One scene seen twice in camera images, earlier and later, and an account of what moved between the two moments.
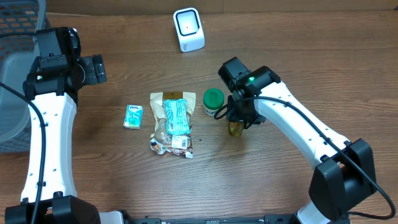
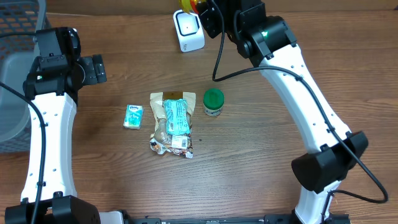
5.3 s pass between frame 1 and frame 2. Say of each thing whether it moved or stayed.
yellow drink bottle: moved
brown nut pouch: stayed
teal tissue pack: stayed
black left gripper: stayed
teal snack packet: stayed
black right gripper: moved
